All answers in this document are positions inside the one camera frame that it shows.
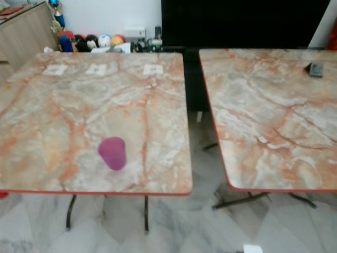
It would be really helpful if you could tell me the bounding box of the light wooden cabinet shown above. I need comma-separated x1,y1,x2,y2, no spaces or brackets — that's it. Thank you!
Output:
0,2,57,67

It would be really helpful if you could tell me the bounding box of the short gold trophy blue base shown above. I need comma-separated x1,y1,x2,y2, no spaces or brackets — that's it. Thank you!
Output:
59,37,75,53

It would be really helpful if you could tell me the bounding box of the black metal table leg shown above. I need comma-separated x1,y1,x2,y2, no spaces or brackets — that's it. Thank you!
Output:
65,194,77,231
143,196,150,234

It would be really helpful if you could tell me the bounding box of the white paper label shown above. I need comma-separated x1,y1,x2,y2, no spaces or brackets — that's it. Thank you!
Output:
143,64,164,75
86,64,108,76

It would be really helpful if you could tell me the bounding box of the purple plastic cup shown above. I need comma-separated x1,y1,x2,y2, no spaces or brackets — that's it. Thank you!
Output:
98,137,127,171

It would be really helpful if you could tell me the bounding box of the white paper sheet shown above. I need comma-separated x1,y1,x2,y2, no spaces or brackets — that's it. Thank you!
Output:
91,43,132,54

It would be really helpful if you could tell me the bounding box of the orange ball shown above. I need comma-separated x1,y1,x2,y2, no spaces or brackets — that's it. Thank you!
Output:
111,34,126,47

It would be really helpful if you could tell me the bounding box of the white box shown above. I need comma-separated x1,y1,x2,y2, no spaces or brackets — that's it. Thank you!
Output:
124,27,146,40

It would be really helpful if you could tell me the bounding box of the small dark green object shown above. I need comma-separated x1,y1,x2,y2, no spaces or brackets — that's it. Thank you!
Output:
132,38,163,53

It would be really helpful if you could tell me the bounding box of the black metal table foot bar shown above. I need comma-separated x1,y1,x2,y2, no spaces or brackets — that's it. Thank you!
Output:
289,192,318,209
212,191,269,210

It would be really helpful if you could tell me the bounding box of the black television screen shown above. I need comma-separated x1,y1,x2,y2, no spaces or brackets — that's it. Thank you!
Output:
161,0,331,49

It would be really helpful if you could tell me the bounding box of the small dark grey box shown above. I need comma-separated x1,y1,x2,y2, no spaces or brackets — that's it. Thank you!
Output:
304,62,325,78

